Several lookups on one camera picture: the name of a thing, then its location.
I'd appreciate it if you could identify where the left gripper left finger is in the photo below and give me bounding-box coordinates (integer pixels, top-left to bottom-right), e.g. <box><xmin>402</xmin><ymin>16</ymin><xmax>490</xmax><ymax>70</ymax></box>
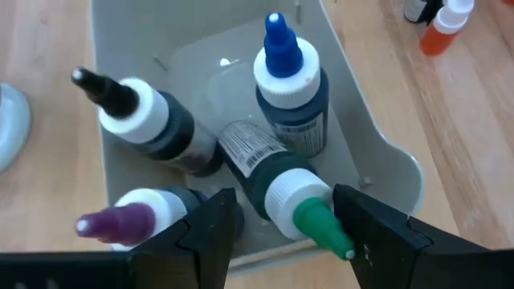
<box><xmin>130</xmin><ymin>186</ymin><xmax>246</xmax><ymax>289</ymax></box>

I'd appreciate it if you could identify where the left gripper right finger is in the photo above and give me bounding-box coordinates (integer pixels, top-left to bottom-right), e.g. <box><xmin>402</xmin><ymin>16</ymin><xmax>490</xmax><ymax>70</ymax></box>
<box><xmin>332</xmin><ymin>183</ymin><xmax>490</xmax><ymax>289</ymax></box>

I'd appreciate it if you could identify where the purple-tipped food colouring bottle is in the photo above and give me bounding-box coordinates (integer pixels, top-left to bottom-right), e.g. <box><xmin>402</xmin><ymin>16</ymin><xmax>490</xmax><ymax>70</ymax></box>
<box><xmin>75</xmin><ymin>185</ymin><xmax>210</xmax><ymax>252</ymax></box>

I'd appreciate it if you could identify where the green-tipped food colouring bottle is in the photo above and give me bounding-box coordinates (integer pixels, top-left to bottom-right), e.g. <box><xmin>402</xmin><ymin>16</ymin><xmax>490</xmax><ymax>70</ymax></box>
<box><xmin>218</xmin><ymin>120</ymin><xmax>357</xmax><ymax>261</ymax></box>

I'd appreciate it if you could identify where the black-tipped food colouring bottle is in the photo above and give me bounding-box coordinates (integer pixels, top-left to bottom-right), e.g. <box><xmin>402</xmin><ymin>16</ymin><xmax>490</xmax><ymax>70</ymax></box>
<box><xmin>71</xmin><ymin>67</ymin><xmax>224</xmax><ymax>177</ymax></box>

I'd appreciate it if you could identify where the blue-tipped food colouring bottle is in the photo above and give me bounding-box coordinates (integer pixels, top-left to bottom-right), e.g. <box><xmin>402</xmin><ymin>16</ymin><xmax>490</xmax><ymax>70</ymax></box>
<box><xmin>252</xmin><ymin>11</ymin><xmax>330</xmax><ymax>158</ymax></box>

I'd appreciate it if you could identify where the grey plastic tray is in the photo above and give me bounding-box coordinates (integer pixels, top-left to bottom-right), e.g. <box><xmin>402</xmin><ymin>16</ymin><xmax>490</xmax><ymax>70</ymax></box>
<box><xmin>90</xmin><ymin>0</ymin><xmax>425</xmax><ymax>274</ymax></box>

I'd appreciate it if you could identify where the white cylindrical cup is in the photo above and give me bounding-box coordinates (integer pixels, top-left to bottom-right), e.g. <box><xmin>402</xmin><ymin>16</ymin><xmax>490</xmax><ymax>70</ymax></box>
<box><xmin>0</xmin><ymin>83</ymin><xmax>32</xmax><ymax>173</ymax></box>

